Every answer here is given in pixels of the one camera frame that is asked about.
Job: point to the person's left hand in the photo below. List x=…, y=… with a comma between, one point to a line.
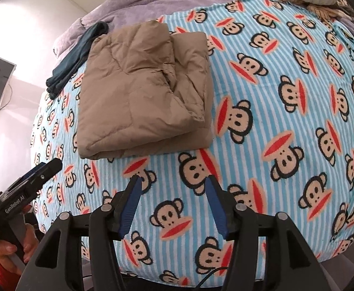
x=31, y=242

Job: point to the tan puffer jacket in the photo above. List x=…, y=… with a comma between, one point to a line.
x=134, y=97

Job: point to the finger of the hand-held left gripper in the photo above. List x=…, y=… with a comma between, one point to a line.
x=32, y=171
x=48, y=171

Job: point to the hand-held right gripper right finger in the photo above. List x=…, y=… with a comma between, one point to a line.
x=217, y=209

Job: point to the dark teal garment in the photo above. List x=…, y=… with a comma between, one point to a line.
x=70, y=63

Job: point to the person's left forearm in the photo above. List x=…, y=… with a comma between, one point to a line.
x=8, y=275

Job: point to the monkey print blue striped blanket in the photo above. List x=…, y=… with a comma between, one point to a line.
x=286, y=97

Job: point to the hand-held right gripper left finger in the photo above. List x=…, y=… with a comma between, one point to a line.
x=128, y=209

